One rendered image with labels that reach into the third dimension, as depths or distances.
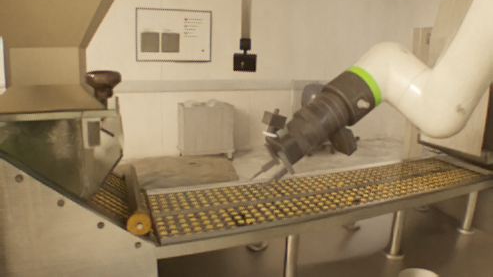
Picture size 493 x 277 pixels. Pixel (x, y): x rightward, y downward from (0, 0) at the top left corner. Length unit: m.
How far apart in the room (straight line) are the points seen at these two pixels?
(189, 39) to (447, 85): 3.91
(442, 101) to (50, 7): 0.60
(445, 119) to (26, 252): 0.66
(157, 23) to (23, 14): 3.82
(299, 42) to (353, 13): 1.06
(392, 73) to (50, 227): 0.60
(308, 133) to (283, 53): 4.23
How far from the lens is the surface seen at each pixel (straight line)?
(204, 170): 0.77
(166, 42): 4.28
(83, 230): 0.50
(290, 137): 0.57
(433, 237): 0.97
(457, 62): 0.59
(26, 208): 0.49
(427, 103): 0.63
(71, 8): 0.48
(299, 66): 4.92
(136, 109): 4.29
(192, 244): 0.54
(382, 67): 0.66
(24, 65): 0.51
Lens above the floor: 1.22
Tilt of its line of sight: 11 degrees down
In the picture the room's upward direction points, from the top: 1 degrees clockwise
